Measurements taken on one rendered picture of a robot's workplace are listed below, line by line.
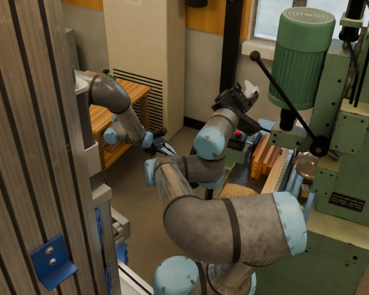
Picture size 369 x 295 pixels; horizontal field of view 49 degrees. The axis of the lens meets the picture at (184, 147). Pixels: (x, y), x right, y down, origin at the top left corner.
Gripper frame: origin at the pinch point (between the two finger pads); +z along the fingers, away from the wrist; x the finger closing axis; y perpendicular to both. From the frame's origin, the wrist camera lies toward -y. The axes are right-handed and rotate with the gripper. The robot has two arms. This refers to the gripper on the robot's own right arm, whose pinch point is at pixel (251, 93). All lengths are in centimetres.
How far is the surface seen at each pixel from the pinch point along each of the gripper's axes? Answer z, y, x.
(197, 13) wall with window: 154, 34, 82
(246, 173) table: 9.7, -29.3, 28.1
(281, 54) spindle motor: 15.9, 2.7, -8.8
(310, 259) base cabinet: 0, -69, 22
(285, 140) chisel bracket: 18.8, -27.0, 10.5
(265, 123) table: 48, -27, 30
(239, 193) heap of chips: -5.0, -28.7, 25.2
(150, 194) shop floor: 67, -42, 145
